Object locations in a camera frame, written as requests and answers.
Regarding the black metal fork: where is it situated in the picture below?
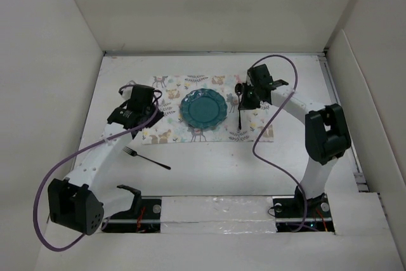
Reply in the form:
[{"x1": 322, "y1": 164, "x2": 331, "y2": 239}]
[{"x1": 123, "y1": 147, "x2": 171, "y2": 170}]

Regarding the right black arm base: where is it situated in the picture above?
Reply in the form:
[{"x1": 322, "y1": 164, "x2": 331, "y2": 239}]
[{"x1": 267, "y1": 195, "x2": 335, "y2": 233}]

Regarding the floral animal print cloth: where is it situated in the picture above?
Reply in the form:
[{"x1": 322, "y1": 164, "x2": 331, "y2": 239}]
[{"x1": 142, "y1": 74, "x2": 273, "y2": 145}]

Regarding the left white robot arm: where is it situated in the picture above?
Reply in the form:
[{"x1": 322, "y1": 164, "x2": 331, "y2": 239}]
[{"x1": 48, "y1": 84, "x2": 164, "y2": 235}]

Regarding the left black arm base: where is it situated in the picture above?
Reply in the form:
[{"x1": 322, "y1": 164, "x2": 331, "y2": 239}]
[{"x1": 100, "y1": 185, "x2": 162, "y2": 234}]

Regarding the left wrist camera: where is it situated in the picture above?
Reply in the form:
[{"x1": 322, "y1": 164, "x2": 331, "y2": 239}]
[{"x1": 127, "y1": 84, "x2": 155, "y2": 112}]

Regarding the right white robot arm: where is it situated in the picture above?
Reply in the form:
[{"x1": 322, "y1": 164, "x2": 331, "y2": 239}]
[{"x1": 235, "y1": 80, "x2": 351, "y2": 216}]

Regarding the black spoon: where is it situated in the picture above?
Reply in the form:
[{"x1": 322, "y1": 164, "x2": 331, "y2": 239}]
[{"x1": 235, "y1": 83, "x2": 244, "y2": 131}]

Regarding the teal scalloped plate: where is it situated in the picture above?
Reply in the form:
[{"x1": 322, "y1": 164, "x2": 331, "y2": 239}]
[{"x1": 180, "y1": 88, "x2": 228, "y2": 129}]

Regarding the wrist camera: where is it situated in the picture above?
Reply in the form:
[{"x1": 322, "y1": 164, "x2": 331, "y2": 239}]
[
  {"x1": 127, "y1": 84, "x2": 155, "y2": 112},
  {"x1": 246, "y1": 64, "x2": 289, "y2": 91}
]

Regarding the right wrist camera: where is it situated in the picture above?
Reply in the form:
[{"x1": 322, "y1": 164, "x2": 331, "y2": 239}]
[{"x1": 246, "y1": 64, "x2": 289, "y2": 91}]

